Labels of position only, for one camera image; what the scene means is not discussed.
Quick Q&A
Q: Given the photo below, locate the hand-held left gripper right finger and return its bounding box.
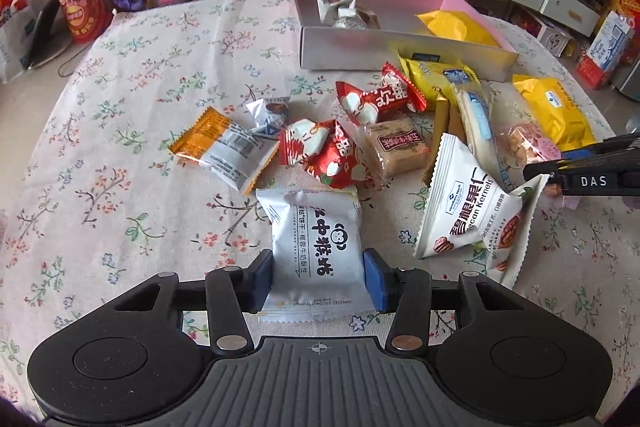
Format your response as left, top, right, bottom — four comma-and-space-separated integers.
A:
363, 248, 537, 355

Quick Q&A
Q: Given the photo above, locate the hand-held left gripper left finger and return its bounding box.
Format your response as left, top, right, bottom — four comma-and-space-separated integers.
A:
107, 249, 276, 355

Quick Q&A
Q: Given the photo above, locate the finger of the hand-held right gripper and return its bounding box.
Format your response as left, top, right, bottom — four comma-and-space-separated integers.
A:
523, 133, 640, 180

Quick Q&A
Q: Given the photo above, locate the clear pink snack packet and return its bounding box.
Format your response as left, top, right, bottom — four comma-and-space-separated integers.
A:
499, 122, 565, 198

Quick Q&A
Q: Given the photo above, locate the yellow crimped snack packet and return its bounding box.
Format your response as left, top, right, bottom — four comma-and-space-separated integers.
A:
512, 74, 597, 152

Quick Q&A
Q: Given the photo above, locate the white monkey print snack packet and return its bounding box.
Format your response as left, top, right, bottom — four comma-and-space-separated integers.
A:
255, 186, 369, 324

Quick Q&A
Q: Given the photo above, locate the long white bread packet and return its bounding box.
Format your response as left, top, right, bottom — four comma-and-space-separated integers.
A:
442, 67, 502, 170

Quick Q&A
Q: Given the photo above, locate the white triangular nut packet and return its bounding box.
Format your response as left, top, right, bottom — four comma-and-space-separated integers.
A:
414, 133, 551, 289

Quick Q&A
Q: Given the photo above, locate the orange and white snack packet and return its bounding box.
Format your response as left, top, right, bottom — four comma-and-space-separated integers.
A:
169, 107, 281, 196

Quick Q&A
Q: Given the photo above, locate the yellow biscuit packet blue label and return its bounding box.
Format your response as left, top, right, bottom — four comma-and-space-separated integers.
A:
398, 55, 482, 108

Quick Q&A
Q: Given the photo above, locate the pink and white cardboard box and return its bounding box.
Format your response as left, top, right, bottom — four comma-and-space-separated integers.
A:
288, 0, 520, 84

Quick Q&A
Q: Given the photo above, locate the gold stick packet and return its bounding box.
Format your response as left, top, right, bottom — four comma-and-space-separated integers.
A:
423, 99, 452, 186

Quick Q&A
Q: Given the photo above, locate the red snack packet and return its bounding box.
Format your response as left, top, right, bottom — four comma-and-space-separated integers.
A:
304, 122, 375, 190
278, 119, 337, 166
371, 62, 429, 114
335, 80, 397, 126

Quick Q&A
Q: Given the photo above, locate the clear brown biscuit packet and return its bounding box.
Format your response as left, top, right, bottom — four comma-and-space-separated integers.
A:
362, 117, 432, 180

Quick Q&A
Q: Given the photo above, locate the blue and white carton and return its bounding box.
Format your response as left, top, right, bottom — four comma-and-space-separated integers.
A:
577, 11, 637, 88

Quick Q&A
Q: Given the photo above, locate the small white cabinet drawer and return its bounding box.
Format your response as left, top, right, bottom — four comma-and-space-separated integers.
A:
542, 0, 601, 36

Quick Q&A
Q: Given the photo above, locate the packet with dark blue label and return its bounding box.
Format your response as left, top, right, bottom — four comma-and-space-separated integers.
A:
400, 50, 444, 64

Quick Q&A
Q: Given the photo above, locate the large plain yellow packet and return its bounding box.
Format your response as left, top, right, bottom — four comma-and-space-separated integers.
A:
416, 9, 504, 50

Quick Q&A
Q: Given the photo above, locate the small white blue snack packet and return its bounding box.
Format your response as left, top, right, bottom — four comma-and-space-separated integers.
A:
245, 97, 293, 138

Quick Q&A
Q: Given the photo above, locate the red box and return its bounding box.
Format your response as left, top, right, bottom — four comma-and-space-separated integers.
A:
609, 0, 640, 34

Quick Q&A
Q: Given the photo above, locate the white and brown snack packet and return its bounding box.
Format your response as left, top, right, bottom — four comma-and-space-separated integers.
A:
334, 6, 382, 30

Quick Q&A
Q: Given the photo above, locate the white folded snack packet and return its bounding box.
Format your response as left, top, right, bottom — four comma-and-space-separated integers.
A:
315, 0, 358, 28

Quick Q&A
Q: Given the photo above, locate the red patterned gift bag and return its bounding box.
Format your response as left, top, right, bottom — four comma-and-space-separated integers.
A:
52, 0, 117, 44

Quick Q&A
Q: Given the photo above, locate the black flat board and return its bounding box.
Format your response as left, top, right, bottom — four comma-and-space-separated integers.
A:
27, 0, 65, 68

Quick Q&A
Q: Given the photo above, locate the white shopping bag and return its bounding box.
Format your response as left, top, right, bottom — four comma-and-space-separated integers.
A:
0, 0, 39, 84

